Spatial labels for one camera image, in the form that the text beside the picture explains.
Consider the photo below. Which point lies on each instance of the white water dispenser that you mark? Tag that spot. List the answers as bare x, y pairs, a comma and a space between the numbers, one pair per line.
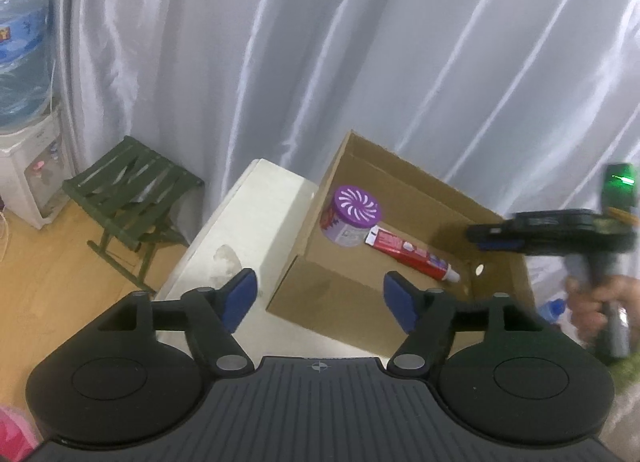
25, 182

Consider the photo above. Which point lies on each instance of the red toothpaste tube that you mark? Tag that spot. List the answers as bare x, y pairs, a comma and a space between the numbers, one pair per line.
405, 247

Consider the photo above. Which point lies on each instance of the purple lid air freshener jar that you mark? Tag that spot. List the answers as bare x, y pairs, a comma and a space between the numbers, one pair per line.
352, 204

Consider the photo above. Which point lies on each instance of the grey satin curtain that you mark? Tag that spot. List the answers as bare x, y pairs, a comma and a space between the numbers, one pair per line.
250, 42

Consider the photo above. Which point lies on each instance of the person's right hand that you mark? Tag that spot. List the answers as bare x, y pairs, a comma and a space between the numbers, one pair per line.
587, 312

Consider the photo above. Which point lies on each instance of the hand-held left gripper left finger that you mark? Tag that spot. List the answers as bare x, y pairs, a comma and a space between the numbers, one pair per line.
240, 297

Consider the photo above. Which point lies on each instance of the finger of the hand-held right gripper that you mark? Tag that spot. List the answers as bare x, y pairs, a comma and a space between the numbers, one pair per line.
495, 237

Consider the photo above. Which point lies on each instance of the pink floral cloth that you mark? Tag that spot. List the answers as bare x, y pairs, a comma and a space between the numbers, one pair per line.
12, 434

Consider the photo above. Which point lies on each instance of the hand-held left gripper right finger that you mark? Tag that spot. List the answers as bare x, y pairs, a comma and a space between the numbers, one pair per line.
400, 302

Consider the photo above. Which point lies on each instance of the blue water jug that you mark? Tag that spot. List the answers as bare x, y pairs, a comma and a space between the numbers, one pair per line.
20, 67

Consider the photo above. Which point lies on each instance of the brown cardboard box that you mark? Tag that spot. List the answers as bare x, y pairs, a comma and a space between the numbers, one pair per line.
320, 292

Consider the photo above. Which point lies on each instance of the green folding stool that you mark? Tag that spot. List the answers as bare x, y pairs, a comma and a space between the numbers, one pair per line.
130, 177

